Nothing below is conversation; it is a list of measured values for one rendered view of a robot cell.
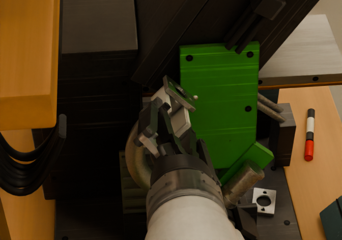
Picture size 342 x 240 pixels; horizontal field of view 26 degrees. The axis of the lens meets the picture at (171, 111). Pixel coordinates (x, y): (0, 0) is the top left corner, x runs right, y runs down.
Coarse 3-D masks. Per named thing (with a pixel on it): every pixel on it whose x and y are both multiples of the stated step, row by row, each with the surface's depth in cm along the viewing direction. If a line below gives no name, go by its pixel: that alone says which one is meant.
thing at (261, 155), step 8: (256, 144) 114; (248, 152) 114; (256, 152) 114; (264, 152) 114; (240, 160) 114; (256, 160) 114; (264, 160) 115; (224, 168) 116; (232, 168) 115; (240, 168) 115; (224, 176) 116; (232, 176) 116; (224, 184) 116
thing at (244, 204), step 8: (240, 200) 123; (248, 208) 121; (256, 208) 121; (128, 216) 120; (136, 216) 120; (144, 216) 120; (256, 216) 122; (128, 224) 121; (136, 224) 121; (144, 224) 121; (256, 224) 123; (128, 232) 122; (136, 232) 122; (144, 232) 122
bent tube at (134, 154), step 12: (168, 84) 104; (180, 96) 104; (192, 96) 108; (192, 108) 105; (132, 132) 107; (132, 144) 108; (132, 156) 108; (144, 156) 110; (132, 168) 110; (144, 168) 110; (144, 180) 111
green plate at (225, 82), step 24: (192, 48) 104; (216, 48) 105; (192, 72) 106; (216, 72) 107; (240, 72) 107; (216, 96) 109; (240, 96) 109; (192, 120) 110; (216, 120) 111; (240, 120) 111; (216, 144) 113; (240, 144) 113; (216, 168) 115
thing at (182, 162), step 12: (168, 144) 92; (168, 156) 88; (180, 156) 87; (192, 156) 88; (156, 168) 88; (168, 168) 86; (180, 168) 85; (192, 168) 85; (204, 168) 87; (156, 180) 86
